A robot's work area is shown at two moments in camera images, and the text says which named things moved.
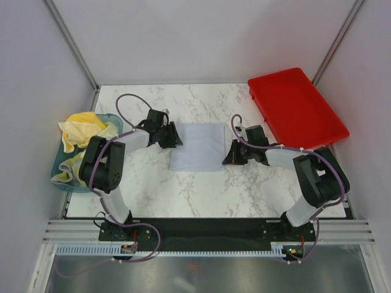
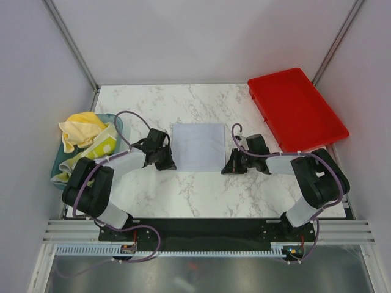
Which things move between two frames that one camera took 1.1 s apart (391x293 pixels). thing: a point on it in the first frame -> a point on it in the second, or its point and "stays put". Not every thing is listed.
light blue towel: (203, 148) stays put
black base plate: (205, 235) stays put
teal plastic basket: (62, 156) stays put
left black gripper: (174, 140) -> (168, 165)
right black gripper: (233, 157) -> (233, 166)
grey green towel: (71, 170) stays put
